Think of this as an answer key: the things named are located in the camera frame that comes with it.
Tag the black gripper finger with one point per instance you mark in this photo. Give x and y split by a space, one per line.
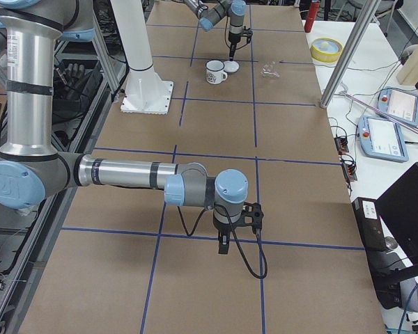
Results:
223 245
232 50

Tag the white mug lid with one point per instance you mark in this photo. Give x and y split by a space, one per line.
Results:
231 67

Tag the clear glass funnel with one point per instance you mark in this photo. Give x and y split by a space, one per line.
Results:
269 70

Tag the white enamel mug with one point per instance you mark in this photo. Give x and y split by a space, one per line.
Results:
215 73

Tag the red bottle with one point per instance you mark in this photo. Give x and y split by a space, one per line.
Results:
311 16

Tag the yellow tape roll with dish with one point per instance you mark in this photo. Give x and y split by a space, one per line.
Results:
326 50

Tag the black box with label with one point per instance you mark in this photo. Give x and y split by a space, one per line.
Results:
369 224

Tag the orange black connector board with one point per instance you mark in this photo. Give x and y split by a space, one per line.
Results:
341 143

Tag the long metal rod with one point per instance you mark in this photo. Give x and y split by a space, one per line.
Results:
410 128

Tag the near blue teach pendant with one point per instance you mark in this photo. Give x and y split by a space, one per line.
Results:
382 139

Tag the blue teach pendant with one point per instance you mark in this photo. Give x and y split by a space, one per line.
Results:
400 104
382 139

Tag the far blue teach pendant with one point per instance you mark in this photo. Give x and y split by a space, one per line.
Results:
400 104

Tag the black laptop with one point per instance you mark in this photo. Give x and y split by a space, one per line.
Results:
398 208

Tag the white camera stand column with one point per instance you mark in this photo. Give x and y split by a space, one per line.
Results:
145 91

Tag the aluminium frame post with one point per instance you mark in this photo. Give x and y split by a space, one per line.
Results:
368 11

